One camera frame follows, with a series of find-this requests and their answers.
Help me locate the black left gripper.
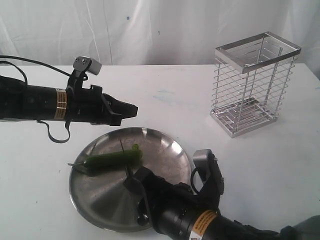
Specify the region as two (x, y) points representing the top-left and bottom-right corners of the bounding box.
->
(64, 85), (138, 126)

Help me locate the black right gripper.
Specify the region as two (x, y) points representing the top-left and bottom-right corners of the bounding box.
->
(123, 166), (220, 233)

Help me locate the black handled knife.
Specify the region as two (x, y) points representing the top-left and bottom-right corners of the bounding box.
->
(119, 137), (133, 189)

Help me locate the green cucumber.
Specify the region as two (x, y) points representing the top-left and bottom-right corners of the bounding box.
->
(67, 148), (144, 176)

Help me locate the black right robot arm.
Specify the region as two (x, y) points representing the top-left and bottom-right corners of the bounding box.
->
(123, 166), (320, 240)

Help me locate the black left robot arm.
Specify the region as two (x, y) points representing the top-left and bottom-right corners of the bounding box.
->
(0, 76), (138, 126)

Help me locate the round stainless steel plate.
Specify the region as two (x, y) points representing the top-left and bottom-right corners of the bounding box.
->
(69, 127), (191, 233)

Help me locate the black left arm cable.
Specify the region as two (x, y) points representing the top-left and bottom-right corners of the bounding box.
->
(0, 55), (76, 144)

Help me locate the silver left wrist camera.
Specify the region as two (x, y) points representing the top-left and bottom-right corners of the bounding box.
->
(73, 56), (102, 76)

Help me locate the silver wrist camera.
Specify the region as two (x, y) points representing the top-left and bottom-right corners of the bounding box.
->
(73, 56), (102, 76)
(192, 149), (225, 195)

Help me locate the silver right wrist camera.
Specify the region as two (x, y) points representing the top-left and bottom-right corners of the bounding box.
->
(192, 149), (225, 195)

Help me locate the chrome wire utensil holder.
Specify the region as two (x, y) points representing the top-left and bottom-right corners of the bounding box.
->
(210, 31), (302, 138)

